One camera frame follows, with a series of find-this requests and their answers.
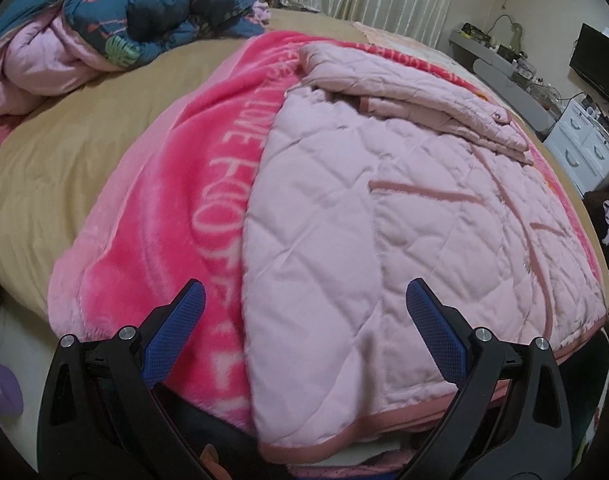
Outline pink quilted jacket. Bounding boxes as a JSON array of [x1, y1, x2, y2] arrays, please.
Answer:
[[242, 42, 607, 464]]

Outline pink cartoon fleece blanket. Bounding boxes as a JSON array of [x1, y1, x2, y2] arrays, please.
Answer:
[[47, 32, 607, 451]]

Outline tan bed sheet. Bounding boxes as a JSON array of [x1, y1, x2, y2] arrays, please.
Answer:
[[0, 13, 608, 339]]

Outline white drawer cabinet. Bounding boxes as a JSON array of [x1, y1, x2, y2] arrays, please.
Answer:
[[544, 101, 609, 195]]

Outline black flat television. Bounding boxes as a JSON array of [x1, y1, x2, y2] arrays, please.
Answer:
[[569, 24, 609, 102]]

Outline light pink patterned blanket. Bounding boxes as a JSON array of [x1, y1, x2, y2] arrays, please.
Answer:
[[353, 22, 491, 94]]

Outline blue flamingo comforter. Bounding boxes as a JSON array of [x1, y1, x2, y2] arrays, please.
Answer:
[[0, 0, 272, 116]]

